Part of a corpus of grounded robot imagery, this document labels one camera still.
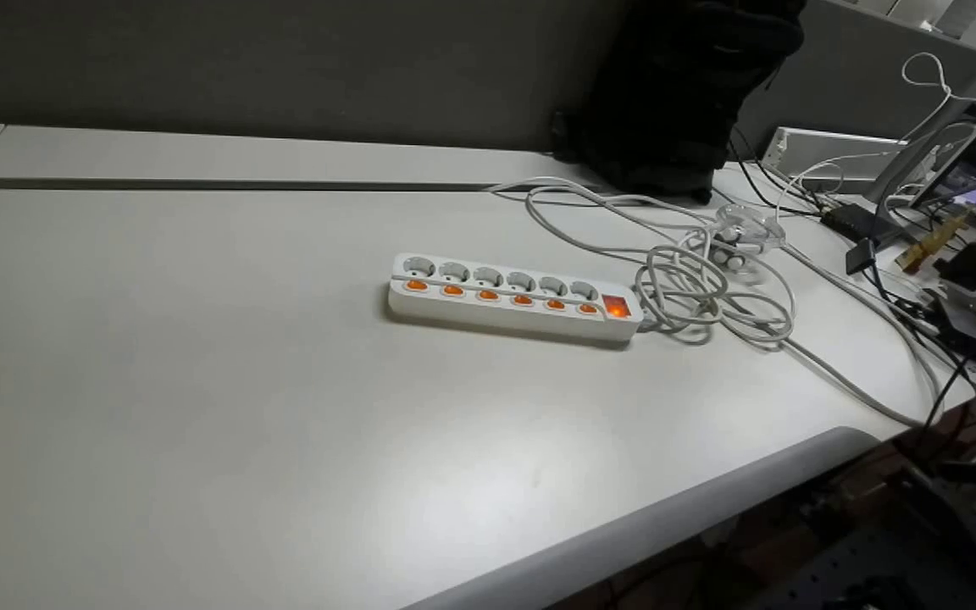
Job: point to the white power strip orange switches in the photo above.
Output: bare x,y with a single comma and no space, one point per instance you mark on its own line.
510,310

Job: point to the clear plastic plug cover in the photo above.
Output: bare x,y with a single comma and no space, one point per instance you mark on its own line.
750,231

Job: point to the black backpack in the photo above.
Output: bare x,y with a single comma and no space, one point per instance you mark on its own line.
680,88

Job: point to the grey partition panel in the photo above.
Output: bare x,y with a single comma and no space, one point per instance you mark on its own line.
285,63

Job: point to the white box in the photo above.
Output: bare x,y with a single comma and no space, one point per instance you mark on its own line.
833,154

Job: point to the yellow wooden piece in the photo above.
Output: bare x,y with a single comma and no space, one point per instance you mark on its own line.
930,243

